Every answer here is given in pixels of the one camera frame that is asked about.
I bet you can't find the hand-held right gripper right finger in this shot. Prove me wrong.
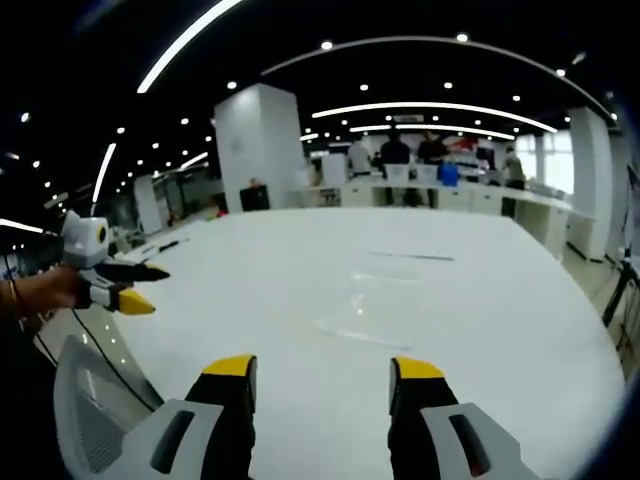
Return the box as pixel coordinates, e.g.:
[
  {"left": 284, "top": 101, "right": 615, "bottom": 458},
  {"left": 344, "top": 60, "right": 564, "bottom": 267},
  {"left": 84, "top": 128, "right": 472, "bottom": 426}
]
[{"left": 387, "top": 355, "right": 542, "bottom": 480}]

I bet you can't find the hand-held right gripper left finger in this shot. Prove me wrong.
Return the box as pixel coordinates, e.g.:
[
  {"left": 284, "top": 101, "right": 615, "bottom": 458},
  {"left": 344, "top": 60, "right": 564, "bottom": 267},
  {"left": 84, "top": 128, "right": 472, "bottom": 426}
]
[{"left": 119, "top": 354, "right": 259, "bottom": 480}]

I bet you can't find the clear resealable bag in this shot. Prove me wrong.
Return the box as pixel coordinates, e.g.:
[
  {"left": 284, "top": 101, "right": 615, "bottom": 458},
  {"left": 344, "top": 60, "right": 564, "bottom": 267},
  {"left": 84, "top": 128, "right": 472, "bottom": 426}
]
[{"left": 313, "top": 248, "right": 457, "bottom": 352}]

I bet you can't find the blue bag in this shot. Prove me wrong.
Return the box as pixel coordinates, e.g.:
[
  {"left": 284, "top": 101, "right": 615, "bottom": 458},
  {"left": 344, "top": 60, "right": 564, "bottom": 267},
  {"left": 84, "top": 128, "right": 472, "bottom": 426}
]
[{"left": 438, "top": 161, "right": 462, "bottom": 188}]

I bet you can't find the person's left hand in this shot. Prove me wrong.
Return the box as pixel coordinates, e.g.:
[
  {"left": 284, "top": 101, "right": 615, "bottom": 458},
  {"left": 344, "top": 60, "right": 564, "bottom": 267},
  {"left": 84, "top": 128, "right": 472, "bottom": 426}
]
[{"left": 18, "top": 266, "right": 85, "bottom": 318}]

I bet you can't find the ceiling strip light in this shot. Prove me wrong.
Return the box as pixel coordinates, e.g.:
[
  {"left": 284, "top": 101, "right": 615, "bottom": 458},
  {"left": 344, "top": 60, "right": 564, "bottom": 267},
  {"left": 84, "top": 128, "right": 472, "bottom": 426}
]
[
  {"left": 311, "top": 101, "right": 559, "bottom": 134},
  {"left": 348, "top": 123, "right": 517, "bottom": 142},
  {"left": 91, "top": 142, "right": 118, "bottom": 204},
  {"left": 0, "top": 217, "right": 45, "bottom": 235},
  {"left": 136, "top": 0, "right": 244, "bottom": 95}
]

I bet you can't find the white mesh office chair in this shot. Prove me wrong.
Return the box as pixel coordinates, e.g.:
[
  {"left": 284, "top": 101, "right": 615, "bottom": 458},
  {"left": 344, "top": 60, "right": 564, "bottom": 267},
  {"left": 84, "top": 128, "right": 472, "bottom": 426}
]
[{"left": 51, "top": 333, "right": 166, "bottom": 476}]

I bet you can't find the black box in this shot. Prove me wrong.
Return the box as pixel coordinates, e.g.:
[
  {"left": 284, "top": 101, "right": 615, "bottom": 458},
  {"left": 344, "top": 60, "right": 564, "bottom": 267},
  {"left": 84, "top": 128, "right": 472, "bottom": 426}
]
[{"left": 239, "top": 184, "right": 272, "bottom": 213}]

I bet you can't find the white square pillar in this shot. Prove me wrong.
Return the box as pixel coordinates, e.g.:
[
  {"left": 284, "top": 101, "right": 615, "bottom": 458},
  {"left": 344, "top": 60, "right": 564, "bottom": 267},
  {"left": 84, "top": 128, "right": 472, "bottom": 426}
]
[
  {"left": 566, "top": 106, "right": 615, "bottom": 262},
  {"left": 213, "top": 82, "right": 307, "bottom": 214}
]

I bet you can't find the black tripod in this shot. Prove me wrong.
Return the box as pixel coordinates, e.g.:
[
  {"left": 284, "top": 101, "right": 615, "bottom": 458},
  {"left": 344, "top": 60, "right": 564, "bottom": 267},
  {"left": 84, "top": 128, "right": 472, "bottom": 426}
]
[{"left": 601, "top": 248, "right": 640, "bottom": 354}]

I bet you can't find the long white counter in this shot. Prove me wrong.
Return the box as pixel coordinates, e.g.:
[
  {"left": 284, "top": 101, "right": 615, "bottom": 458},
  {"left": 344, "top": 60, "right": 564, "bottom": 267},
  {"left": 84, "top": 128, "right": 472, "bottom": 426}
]
[{"left": 293, "top": 177, "right": 597, "bottom": 261}]

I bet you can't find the black cable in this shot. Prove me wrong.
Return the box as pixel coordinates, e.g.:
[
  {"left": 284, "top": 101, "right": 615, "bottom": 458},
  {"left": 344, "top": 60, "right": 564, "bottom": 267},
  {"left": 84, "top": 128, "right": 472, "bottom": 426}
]
[{"left": 70, "top": 307, "right": 162, "bottom": 410}]

